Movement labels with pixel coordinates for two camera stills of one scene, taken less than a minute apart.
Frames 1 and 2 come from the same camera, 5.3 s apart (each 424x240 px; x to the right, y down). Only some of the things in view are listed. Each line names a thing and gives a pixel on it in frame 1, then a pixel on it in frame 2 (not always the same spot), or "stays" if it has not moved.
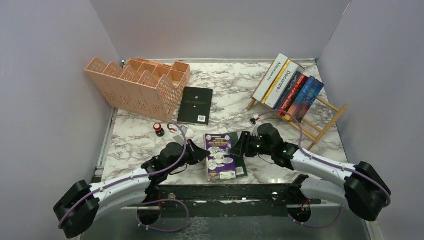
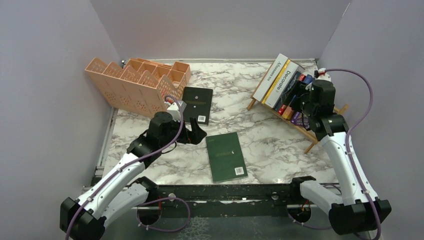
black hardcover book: x=195 y=106 stays
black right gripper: x=242 y=148 → x=307 y=90
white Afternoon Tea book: x=270 y=77 stays
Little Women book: x=288 y=90 stays
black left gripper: x=196 y=154 → x=194 y=136
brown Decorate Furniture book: x=283 y=84 stays
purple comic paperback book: x=221 y=164 → x=297 y=119
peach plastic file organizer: x=152 y=89 stays
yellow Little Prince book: x=265 y=99 stays
